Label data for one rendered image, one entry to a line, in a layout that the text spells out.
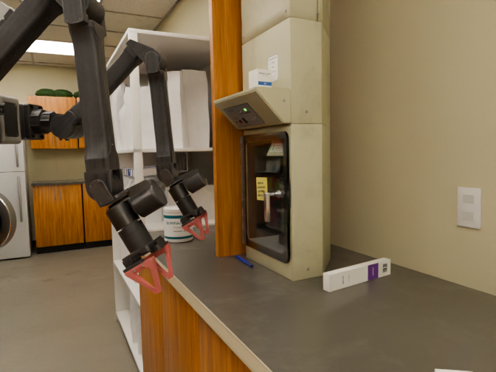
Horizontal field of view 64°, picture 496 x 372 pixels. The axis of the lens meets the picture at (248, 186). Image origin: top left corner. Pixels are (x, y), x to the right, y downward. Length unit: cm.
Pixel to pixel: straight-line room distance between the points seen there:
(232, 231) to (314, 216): 40
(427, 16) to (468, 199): 57
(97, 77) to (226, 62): 70
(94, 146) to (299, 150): 58
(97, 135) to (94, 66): 14
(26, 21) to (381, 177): 116
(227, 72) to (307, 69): 39
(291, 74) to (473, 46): 50
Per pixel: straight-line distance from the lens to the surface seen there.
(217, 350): 112
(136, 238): 88
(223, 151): 146
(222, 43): 152
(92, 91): 91
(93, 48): 92
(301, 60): 121
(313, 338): 89
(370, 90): 155
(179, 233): 177
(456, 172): 131
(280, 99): 115
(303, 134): 119
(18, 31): 101
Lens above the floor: 133
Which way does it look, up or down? 5 degrees down
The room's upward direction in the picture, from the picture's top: 1 degrees counter-clockwise
